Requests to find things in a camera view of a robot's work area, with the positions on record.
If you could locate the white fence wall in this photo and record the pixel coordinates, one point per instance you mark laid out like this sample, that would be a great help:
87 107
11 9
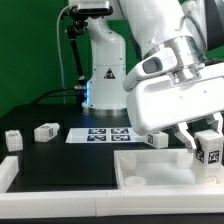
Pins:
110 203
8 171

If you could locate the white fence left wall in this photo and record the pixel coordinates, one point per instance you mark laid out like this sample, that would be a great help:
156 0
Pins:
8 171

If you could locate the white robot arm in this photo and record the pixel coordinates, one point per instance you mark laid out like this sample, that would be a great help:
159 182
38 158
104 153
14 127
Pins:
155 24

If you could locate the black camera stand pole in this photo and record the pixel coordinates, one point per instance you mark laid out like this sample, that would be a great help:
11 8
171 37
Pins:
73 31

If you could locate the marker sheet with tags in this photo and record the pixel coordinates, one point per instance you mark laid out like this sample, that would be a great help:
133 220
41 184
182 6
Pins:
103 135

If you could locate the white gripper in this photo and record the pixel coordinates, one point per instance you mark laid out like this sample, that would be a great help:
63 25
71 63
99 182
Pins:
156 104

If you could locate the white fence front wall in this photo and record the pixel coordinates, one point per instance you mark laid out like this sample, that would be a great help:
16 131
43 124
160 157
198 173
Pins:
110 203

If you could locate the white square table top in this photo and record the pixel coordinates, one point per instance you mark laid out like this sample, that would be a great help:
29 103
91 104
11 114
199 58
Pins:
165 169

